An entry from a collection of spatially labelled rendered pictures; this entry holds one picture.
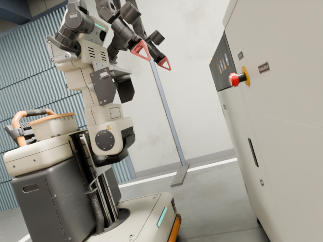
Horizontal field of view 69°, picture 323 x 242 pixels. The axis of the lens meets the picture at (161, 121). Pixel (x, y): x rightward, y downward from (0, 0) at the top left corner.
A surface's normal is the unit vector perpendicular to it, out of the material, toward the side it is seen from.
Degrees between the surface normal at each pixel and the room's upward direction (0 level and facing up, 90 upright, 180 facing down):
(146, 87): 90
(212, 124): 90
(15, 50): 90
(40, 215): 90
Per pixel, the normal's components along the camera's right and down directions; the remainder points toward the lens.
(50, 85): -0.23, 0.11
